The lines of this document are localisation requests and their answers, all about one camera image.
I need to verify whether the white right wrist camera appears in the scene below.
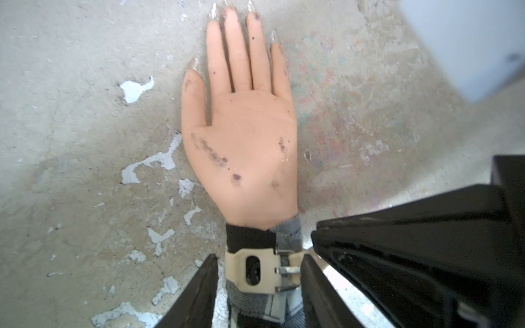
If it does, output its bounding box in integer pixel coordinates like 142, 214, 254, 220
399, 0, 524, 103

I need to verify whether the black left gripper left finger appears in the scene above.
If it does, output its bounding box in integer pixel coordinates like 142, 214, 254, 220
155, 254, 219, 328

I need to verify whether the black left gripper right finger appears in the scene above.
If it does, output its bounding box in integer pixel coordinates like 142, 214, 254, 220
300, 255, 363, 327

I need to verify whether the mannequin hand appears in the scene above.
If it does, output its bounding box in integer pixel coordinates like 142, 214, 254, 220
181, 3, 298, 230

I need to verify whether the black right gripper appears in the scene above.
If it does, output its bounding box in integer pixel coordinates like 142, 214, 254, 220
311, 155, 524, 327

